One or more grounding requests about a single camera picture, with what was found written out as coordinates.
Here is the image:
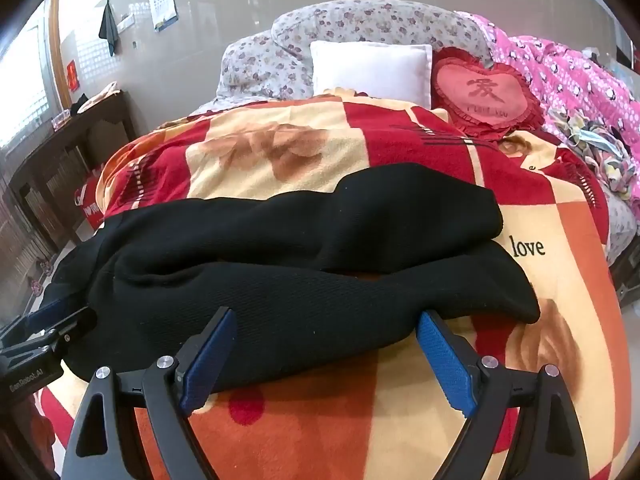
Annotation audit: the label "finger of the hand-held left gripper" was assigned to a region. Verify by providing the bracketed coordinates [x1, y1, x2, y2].
[0, 296, 73, 342]
[0, 307, 97, 361]

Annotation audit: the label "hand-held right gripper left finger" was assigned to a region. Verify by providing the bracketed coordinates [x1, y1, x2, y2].
[64, 306, 238, 480]

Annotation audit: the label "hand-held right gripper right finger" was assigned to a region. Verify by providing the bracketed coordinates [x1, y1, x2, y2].
[416, 310, 587, 480]

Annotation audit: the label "black pants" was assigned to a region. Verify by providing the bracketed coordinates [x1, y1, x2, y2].
[47, 162, 542, 395]

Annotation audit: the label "red shopping bag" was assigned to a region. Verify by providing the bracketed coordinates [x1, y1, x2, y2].
[74, 167, 109, 234]

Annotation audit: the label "dark wooden table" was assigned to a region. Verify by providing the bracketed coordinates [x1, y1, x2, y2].
[7, 89, 139, 247]

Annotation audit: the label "peach cloth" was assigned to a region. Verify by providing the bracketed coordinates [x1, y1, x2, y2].
[77, 84, 124, 113]

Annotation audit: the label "red orange printed blanket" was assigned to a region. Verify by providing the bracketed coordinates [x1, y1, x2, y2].
[32, 87, 623, 480]

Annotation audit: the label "patterned glass window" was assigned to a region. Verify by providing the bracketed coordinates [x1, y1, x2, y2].
[0, 0, 63, 161]

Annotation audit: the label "crumpled colourful cloth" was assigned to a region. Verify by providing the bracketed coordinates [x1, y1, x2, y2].
[547, 107, 640, 202]

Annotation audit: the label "light blue face mask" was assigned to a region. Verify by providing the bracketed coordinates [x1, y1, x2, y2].
[575, 127, 626, 155]

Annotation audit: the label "red heart-shaped cushion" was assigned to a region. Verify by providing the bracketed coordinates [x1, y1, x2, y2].
[429, 46, 544, 141]

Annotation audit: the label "dark hanging towel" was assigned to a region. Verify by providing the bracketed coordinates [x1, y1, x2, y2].
[98, 1, 121, 58]

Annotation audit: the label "white pillow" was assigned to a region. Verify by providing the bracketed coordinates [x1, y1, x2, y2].
[309, 40, 434, 110]

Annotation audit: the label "pink printed blanket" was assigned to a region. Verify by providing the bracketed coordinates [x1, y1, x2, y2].
[467, 11, 640, 161]

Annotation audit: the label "large grey floral pillow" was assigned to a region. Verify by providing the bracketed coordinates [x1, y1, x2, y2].
[270, 0, 494, 102]

